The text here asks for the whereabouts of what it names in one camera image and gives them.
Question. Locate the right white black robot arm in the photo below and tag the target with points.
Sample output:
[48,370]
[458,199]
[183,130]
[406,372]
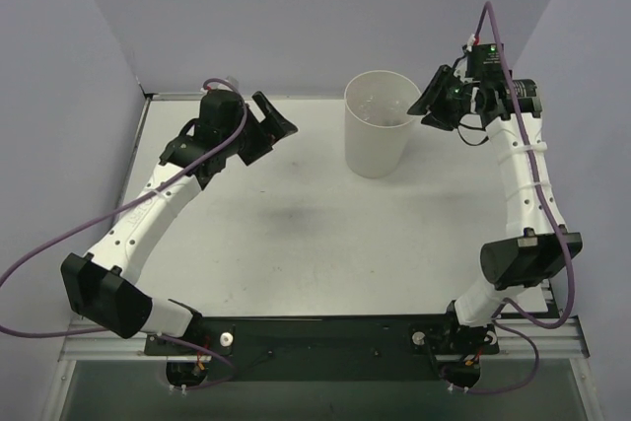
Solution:
[538,243]

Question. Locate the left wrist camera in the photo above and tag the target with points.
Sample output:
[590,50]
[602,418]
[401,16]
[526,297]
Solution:
[234,83]

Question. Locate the clear unlabelled plastic bottle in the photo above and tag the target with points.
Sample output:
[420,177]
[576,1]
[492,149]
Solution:
[384,111]

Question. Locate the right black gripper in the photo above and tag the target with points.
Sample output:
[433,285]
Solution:
[455,97]

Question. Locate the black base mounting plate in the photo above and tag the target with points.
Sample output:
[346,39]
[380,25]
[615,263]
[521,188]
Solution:
[392,348]

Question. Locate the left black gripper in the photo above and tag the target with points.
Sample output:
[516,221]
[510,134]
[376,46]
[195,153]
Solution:
[257,131]

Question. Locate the white paper bin cup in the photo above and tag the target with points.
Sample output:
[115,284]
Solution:
[374,151]

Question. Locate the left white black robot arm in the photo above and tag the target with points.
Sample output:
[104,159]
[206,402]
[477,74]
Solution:
[101,284]

